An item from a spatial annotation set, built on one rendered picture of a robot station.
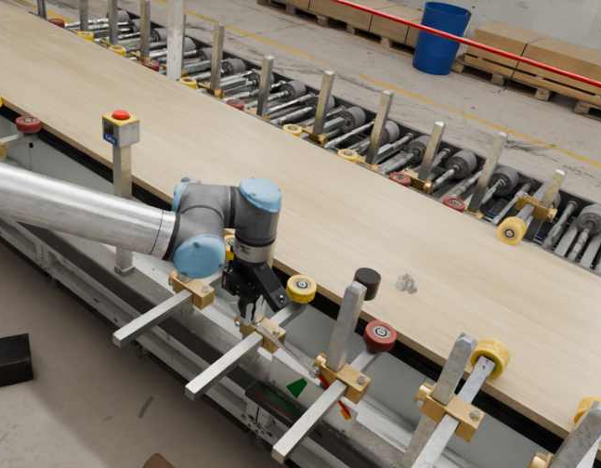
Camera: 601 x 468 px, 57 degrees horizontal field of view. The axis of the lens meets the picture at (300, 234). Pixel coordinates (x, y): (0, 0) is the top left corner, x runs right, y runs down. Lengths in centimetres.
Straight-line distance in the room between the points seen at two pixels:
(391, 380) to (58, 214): 99
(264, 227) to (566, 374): 86
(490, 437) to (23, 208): 119
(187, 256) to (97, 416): 142
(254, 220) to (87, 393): 144
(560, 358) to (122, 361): 169
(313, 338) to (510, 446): 59
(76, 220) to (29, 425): 146
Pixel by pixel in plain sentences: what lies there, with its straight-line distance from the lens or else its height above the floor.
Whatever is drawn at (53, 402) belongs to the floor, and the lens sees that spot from 239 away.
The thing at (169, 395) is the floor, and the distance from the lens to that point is 237.
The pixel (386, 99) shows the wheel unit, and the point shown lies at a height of 112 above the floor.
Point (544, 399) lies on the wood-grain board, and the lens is 147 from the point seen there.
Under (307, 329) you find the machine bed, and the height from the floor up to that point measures 71.
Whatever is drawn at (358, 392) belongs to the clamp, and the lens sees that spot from 133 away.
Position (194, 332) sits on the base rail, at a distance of 162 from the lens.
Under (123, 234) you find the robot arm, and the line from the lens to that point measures 98.
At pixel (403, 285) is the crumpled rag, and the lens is 158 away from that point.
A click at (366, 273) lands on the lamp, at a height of 112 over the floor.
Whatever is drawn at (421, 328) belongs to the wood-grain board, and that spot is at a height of 90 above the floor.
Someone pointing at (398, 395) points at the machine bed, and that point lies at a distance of 160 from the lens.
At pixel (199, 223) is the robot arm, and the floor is 128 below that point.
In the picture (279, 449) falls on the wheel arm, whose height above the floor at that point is 86.
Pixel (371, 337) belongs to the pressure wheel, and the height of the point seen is 91.
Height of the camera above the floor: 185
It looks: 34 degrees down
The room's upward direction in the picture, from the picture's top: 11 degrees clockwise
